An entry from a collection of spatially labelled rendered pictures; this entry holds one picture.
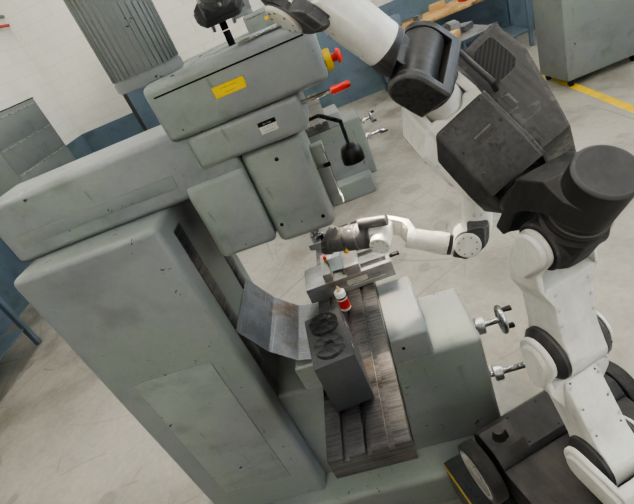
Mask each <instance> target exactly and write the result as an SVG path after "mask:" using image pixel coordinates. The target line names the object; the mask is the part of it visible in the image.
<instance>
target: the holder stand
mask: <svg viewBox="0 0 634 504"><path fill-rule="evenodd" d="M304 323H305V328H306V333H307V338H308V343H309V348H310V353H311V358H312V363H313V368H314V371H315V373H316V375H317V377H318V379H319V381H320V382H321V384H322V386H323V388H324V390H325V391H326V393H327V395H328V397H329V399H330V401H331V402H332V404H333V406H334V408H335V410H336V411H337V412H339V411H342V410H344V409H347V408H349V407H352V406H355V405H357V404H360V403H362V402H365V401H367V400H370V399H372V398H374V393H373V390H372V387H371V384H370V381H369V378H368V376H367V373H366V370H365V367H364V364H363V361H362V358H361V355H360V352H359V349H358V347H357V345H356V342H355V340H354V338H353V336H352V334H351V331H350V329H349V327H348V325H347V323H346V321H345V318H344V316H343V314H342V312H341V310H340V308H336V309H333V310H331V311H329V312H325V313H321V314H319V315H317V316H316V317H314V318H311V319H309V320H307V321H305V322H304Z"/></svg>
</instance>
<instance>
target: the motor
mask: <svg viewBox="0 0 634 504"><path fill-rule="evenodd" d="M63 1H64V3H65V5H66V6H67V8H68V10H69V11H70V13H71V15H72V16H73V18H74V20H75V21H76V23H77V25H78V26H79V28H80V30H81V31H82V33H83V35H84V36H85V38H86V40H87V41H88V43H89V45H90V46H91V48H92V50H93V51H94V53H95V55H96V57H97V58H98V60H99V62H100V63H101V65H102V67H103V68H104V70H105V72H106V73H107V75H108V77H109V78H110V80H111V82H112V83H113V84H115V86H114V87H115V89H116V90H117V92H118V94H121V95H123V94H126V93H129V92H132V91H134V90H136V89H139V88H141V87H143V86H146V85H148V84H150V83H152V82H154V81H156V80H159V79H161V78H163V77H165V76H167V75H169V74H171V73H173V72H175V71H176V70H178V69H180V68H182V67H183V64H184V63H183V61H182V59H181V57H180V56H178V54H179V53H178V51H177V49H176V47H175V45H174V43H173V41H172V39H171V37H170V35H169V33H168V32H167V30H166V28H165V26H164V24H163V22H162V20H161V18H160V16H159V14H158V12H157V10H156V8H155V6H154V4H153V2H152V0H63Z"/></svg>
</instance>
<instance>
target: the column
mask: <svg viewBox="0 0 634 504"><path fill-rule="evenodd" d="M245 278H246V279H248V280H249V281H251V282H252V280H251V279H250V277H249V275H248V273H247V272H246V270H245V268H244V266H243V264H242V263H241V261H240V259H239V257H238V256H237V254H233V255H230V256H224V255H223V254H222V253H221V251H220V249H219V248H218V246H217V244H216V243H215V241H214V239H213V238H212V236H211V234H210V232H209V231H208V229H207V227H206V226H205V224H204V222H203V220H202V219H201V217H200V215H199V214H198V212H197V210H196V209H195V207H194V205H193V203H192V202H191V200H190V199H188V200H186V201H183V202H180V203H178V204H175V205H173V206H170V207H167V208H165V209H162V210H160V211H157V212H154V213H152V214H149V215H147V216H144V217H141V218H139V219H136V220H134V221H131V222H128V223H126V224H123V225H121V226H118V227H115V228H113V229H110V230H108V231H105V232H102V233H100V234H97V235H94V236H92V237H89V238H87V239H84V240H81V241H79V242H76V243H74V244H71V245H68V246H66V247H63V248H61V249H58V250H55V251H53V252H50V253H48V254H45V255H42V256H40V257H37V258H35V260H34V261H33V262H32V263H31V264H30V265H29V266H28V267H27V268H26V269H25V270H24V271H23V272H22V273H21V274H20V275H19V276H18V277H17V278H16V280H15V281H14V286H15V288H16V289H17V290H18V291H19V292H20V293H21V294H22V295H23V296H24V297H25V298H26V300H27V301H28V302H29V303H30V304H31V305H32V306H33V307H34V308H35V309H36V310H37V312H38V313H39V314H40V315H41V316H42V317H43V318H44V319H45V320H46V321H47V322H48V324H49V325H50V326H51V327H52V328H53V329H54V330H55V331H56V332H57V333H58V334H59V336H60V337H61V338H62V339H63V340H64V341H65V342H66V343H67V344H68V345H69V346H70V348H71V349H72V350H73V351H74V352H75V353H76V354H77V355H78V356H79V357H80V358H81V360H82V361H83V362H84V363H85V364H86V365H87V366H88V367H89V368H90V369H91V370H92V372H93V373H94V374H95V375H96V376H97V377H98V378H99V379H100V380H101V381H102V382H103V384H104V385H105V386H106V387H107V388H108V389H109V390H110V391H111V392H112V393H113V394H114V396H115V397H116V398H117V399H118V400H119V401H120V402H121V403H122V404H123V405H124V406H125V408H126V409H127V410H128V411H129V412H130V413H131V414H132V415H133V416H134V417H135V418H136V420H137V421H138V422H139V423H140V424H141V425H142V426H143V427H144V428H145V429H146V430H147V432H148V433H149V434H150V435H151V436H152V437H153V438H154V439H155V440H156V441H157V442H158V444H159V445H160V446H161V447H162V448H163V449H164V450H165V451H166V452H167V453H168V454H169V456H170V457H171V458H172V459H173V460H174V461H175V462H176V463H177V464H178V465H179V466H180V468H181V469H182V470H183V471H184V472H185V473H186V474H187V475H188V476H189V477H190V478H191V480H192V481H193V482H194V483H195V484H196V485H197V486H198V487H199V488H200V489H201V490H202V492H203V493H204V494H205V495H206V496H207V497H208V498H209V499H210V500H211V501H212V502H213V504H267V503H271V502H275V501H279V500H283V499H287V498H290V497H294V496H298V495H302V494H306V493H310V492H314V491H318V490H322V489H324V488H325V486H326V479H325V472H324V470H323V468H322V467H321V465H320V464H319V462H318V461H317V459H316V457H315V456H314V454H313V453H312V451H311V450H310V448H309V446H308V445H307V443H306V442H305V440H304V439H303V437H302V435H301V434H300V432H299V431H298V429H297V428H296V426H295V424H294V423H293V421H292V420H291V418H290V417H289V415H288V413H287V412H286V410H285V409H284V407H283V406H282V404H281V402H280V401H279V399H278V390H279V383H278V378H279V360H280V355H278V354H275V353H271V352H268V351H267V350H265V349H263V348H262V347H260V346H259V345H257V344H255V343H254V342H252V341H250V340H249V339H247V338H245V337H244V336H242V335H241V334H239V333H237V332H236V328H237V322H238V315H239V310H240V305H241V299H242V294H243V289H244V285H245ZM252 283H253V282H252Z"/></svg>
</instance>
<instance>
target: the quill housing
mask: <svg viewBox="0 0 634 504"><path fill-rule="evenodd" d="M310 144H311V143H310V141H309V138H308V136H307V133H306V131H305V130H303V131H301V132H298V133H296V134H293V135H291V136H288V137H286V138H283V139H281V140H278V141H275V142H273V143H270V144H268V145H265V146H263V147H260V148H258V149H255V150H253V151H250V152H248V153H245V154H242V161H243V163H244V165H245V167H246V169H247V171H248V173H249V175H250V177H251V179H252V181H253V183H254V185H255V187H256V189H257V191H258V194H259V196H260V198H261V200H262V202H263V204H264V206H265V208H266V210H267V212H268V214H269V216H270V218H271V220H272V222H273V224H274V226H275V228H276V230H277V232H278V234H279V236H280V237H281V238H282V239H284V240H289V239H292V238H295V237H298V236H301V235H303V234H306V233H309V232H312V231H315V230H318V229H320V228H323V227H326V226H329V225H331V224H332V223H333V221H334V217H335V216H334V209H333V205H332V203H331V201H330V198H329V196H328V193H327V191H326V188H325V186H324V183H323V181H322V178H321V176H320V173H319V171H318V170H317V166H316V164H315V161H314V159H313V156H312V154H311V151H310V146H309V145H310Z"/></svg>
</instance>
